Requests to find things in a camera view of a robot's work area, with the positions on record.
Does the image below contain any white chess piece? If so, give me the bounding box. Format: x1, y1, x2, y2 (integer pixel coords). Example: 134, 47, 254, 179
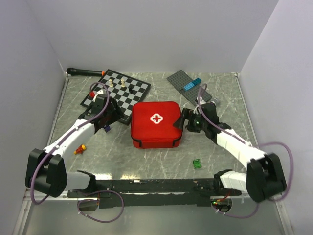
109, 79, 114, 88
121, 79, 126, 88

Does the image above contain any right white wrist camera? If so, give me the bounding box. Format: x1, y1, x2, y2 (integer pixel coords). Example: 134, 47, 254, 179
195, 96, 206, 111

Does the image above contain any black microphone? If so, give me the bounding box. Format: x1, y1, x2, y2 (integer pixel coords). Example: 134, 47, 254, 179
66, 68, 105, 77

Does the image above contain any black white chessboard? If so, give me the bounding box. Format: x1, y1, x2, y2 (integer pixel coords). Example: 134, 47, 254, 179
80, 69, 152, 125

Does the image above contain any purple toy block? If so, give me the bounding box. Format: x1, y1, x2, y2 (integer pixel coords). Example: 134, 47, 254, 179
103, 125, 111, 133

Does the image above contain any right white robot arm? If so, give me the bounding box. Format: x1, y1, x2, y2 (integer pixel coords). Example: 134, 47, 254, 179
173, 103, 287, 203

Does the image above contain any purple cable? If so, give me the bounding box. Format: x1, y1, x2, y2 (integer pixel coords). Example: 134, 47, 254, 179
29, 82, 125, 223
196, 83, 294, 219

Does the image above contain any black mounting rail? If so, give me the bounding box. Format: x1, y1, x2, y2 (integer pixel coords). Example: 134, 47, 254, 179
67, 178, 242, 209

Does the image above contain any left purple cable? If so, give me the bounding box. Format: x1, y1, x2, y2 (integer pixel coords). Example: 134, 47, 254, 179
29, 82, 125, 223

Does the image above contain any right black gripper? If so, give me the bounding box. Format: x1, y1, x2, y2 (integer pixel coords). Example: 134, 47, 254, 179
173, 108, 208, 133

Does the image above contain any red black medicine bag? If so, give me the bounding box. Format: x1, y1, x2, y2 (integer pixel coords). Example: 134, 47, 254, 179
131, 101, 182, 149

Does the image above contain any white chess piece right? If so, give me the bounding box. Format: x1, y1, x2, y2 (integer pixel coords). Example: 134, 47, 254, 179
121, 79, 126, 88

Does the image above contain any green plastic clip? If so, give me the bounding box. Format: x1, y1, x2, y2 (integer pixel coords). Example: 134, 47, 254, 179
193, 159, 202, 169

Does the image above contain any white chess piece left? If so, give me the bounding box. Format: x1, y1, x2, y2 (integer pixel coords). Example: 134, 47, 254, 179
109, 79, 114, 88

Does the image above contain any blue lego brick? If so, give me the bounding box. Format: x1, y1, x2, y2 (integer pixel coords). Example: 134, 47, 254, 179
183, 78, 201, 92

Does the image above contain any red yellow toy block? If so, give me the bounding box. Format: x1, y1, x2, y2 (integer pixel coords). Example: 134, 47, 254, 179
74, 144, 87, 154

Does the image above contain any grey lego baseplate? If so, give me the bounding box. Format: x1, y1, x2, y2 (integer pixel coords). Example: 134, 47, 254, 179
167, 70, 201, 106

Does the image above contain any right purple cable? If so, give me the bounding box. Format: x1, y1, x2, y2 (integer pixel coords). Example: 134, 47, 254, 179
196, 83, 294, 219

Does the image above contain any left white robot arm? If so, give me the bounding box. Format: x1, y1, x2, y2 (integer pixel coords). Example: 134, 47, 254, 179
25, 94, 124, 197

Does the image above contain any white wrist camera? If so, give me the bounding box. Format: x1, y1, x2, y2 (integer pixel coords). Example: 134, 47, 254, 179
89, 89, 106, 102
195, 96, 206, 111

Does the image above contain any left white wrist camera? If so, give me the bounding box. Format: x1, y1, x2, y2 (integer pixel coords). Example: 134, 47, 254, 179
89, 89, 106, 102

